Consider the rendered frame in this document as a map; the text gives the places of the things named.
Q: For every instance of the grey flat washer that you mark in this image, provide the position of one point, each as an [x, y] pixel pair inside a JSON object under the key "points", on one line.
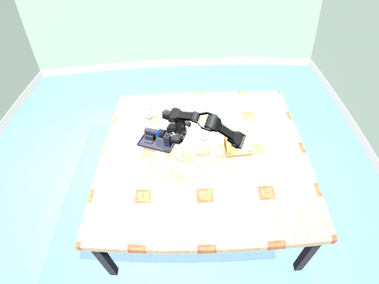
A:
{"points": [[148, 116]]}

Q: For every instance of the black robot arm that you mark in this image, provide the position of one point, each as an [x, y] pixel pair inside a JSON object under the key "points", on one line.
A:
{"points": [[213, 123]]}

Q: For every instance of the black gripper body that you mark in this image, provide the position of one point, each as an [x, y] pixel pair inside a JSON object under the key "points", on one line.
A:
{"points": [[180, 129]]}

